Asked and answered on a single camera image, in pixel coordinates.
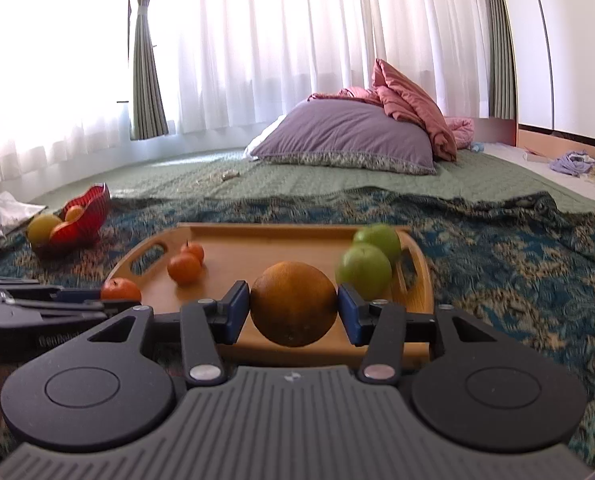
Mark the red ribbed glass bowl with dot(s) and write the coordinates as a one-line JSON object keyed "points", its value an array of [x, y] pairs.
{"points": [[83, 233]]}

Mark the green curtain left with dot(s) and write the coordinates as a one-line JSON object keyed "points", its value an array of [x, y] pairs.
{"points": [[148, 119]]}

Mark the green curtain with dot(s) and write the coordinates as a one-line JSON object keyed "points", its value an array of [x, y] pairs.
{"points": [[502, 93], [148, 119]]}

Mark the orange fruit in bowl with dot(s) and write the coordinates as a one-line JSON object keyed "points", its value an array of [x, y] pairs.
{"points": [[74, 213]]}

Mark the pink crumpled blanket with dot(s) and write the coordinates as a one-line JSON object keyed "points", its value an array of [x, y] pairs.
{"points": [[405, 101]]}

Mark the green quilted bedspread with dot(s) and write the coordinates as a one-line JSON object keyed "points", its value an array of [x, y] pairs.
{"points": [[498, 173]]}

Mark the green curtain right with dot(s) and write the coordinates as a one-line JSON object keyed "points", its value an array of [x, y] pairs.
{"points": [[502, 93]]}

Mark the large dull orange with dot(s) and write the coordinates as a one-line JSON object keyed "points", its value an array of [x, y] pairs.
{"points": [[293, 304]]}

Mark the front mandarin on tray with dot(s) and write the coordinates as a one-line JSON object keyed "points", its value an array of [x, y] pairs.
{"points": [[184, 269]]}

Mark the rear mandarin on tray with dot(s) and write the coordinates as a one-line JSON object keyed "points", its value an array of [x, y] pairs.
{"points": [[195, 249]]}

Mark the green apple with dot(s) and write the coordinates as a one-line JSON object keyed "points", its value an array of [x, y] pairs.
{"points": [[383, 237], [366, 268]]}

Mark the white sheer curtain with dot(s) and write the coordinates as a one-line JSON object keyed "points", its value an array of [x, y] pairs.
{"points": [[66, 76]]}

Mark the small mandarin orange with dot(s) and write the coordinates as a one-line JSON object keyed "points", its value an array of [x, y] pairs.
{"points": [[120, 289]]}

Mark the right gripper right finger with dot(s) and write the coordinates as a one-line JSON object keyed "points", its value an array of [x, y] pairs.
{"points": [[383, 327]]}

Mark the white cloth on floor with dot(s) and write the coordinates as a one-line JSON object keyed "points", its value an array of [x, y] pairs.
{"points": [[14, 214]]}

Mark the front green apple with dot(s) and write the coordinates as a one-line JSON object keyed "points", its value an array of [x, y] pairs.
{"points": [[366, 268]]}

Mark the rear green apple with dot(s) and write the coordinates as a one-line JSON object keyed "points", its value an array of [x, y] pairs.
{"points": [[383, 237]]}

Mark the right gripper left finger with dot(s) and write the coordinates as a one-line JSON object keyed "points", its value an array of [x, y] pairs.
{"points": [[199, 327]]}

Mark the mandarin on tray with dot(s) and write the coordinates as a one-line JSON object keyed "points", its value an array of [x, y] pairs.
{"points": [[195, 249], [184, 269]]}

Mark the wooden serving tray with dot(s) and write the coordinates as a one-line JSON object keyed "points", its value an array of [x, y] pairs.
{"points": [[236, 252]]}

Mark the purple pillow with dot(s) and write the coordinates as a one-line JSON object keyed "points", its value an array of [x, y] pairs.
{"points": [[344, 134]]}

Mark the lavender crumpled cloth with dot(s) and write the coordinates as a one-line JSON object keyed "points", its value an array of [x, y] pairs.
{"points": [[573, 163]]}

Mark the yellow fruit in bowl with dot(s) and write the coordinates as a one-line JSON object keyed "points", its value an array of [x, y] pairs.
{"points": [[40, 228]]}

